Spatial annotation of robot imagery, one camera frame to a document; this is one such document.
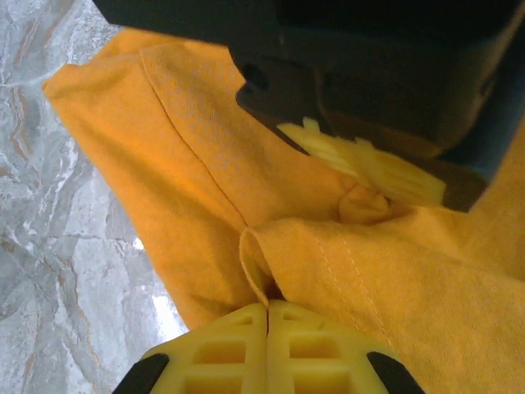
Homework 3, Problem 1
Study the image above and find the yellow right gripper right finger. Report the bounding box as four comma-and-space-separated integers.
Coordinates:
268, 299, 427, 394

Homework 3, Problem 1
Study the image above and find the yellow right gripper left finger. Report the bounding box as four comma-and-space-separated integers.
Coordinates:
111, 303, 270, 394

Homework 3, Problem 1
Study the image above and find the orange t-shirt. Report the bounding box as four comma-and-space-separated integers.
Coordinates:
40, 28, 525, 394

